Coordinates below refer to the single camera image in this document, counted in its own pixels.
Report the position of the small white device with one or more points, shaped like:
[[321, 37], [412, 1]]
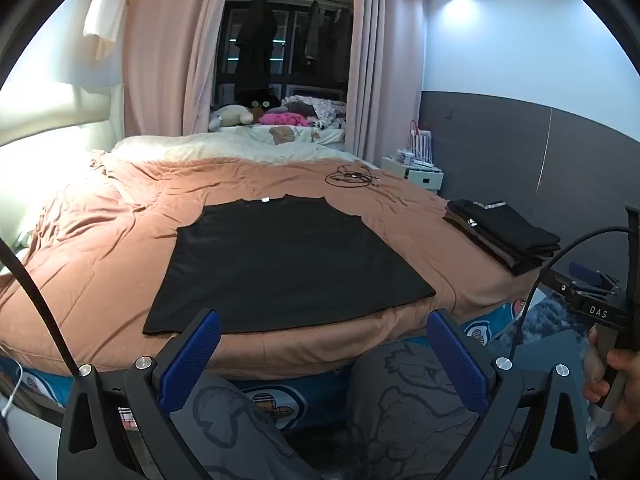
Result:
[[404, 156]]

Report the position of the pile of patterned clothes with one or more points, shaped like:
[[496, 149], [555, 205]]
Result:
[[320, 110]]

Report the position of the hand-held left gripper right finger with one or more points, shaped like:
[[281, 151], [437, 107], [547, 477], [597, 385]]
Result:
[[457, 365]]

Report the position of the person's right leg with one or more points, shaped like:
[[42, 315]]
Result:
[[410, 410]]

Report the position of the brown blanket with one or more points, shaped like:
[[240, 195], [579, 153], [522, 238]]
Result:
[[100, 260]]

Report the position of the long dark hanging coat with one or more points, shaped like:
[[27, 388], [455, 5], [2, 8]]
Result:
[[256, 45]]

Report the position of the black plush with glasses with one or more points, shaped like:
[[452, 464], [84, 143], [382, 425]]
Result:
[[260, 98]]

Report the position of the cream stuffed toy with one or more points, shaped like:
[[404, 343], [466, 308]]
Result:
[[230, 116]]

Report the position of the black t-shirt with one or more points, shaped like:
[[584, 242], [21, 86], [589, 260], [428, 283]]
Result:
[[280, 260]]

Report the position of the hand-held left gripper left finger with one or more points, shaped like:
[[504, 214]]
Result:
[[190, 360]]

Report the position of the stack of folded dark clothes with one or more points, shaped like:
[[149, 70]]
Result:
[[505, 235]]

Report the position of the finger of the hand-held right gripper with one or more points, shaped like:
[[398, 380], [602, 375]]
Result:
[[586, 274]]

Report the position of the white headboard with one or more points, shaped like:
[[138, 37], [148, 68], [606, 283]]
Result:
[[50, 125]]

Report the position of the blue cartoon print bed sheet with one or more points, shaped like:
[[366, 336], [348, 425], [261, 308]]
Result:
[[280, 400]]

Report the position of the white power strip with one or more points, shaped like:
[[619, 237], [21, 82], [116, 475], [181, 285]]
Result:
[[424, 163]]

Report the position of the person's left leg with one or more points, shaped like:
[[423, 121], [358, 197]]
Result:
[[235, 425]]

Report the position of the grey fluffy rug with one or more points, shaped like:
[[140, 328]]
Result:
[[555, 320]]

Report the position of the pale two-drawer nightstand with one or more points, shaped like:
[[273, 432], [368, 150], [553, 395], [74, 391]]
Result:
[[425, 177]]

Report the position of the dark hanging garment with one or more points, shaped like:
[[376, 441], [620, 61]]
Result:
[[313, 32], [341, 45]]

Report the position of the person's leg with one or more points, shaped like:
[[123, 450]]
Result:
[[410, 410], [235, 425]]

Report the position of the person's right forearm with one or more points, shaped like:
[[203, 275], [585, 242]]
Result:
[[620, 455]]

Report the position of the white hanging cloth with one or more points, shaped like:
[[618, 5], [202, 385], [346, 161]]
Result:
[[105, 10]]

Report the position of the pale bear print bedding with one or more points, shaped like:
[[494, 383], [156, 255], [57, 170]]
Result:
[[300, 135]]

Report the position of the person's right hand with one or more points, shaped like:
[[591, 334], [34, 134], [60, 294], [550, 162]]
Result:
[[627, 385]]

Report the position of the pink cloth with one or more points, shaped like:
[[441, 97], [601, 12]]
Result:
[[280, 118]]

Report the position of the cream duvet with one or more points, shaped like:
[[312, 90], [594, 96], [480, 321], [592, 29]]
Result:
[[200, 147]]

